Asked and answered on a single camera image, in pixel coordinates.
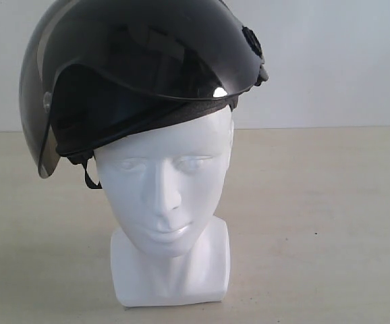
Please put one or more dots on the black helmet with visor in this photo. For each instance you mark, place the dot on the black helmet with visor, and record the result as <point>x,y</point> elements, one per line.
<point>94,72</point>

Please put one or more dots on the white mannequin head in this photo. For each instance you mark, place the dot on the white mannequin head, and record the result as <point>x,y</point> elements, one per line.
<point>164,186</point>

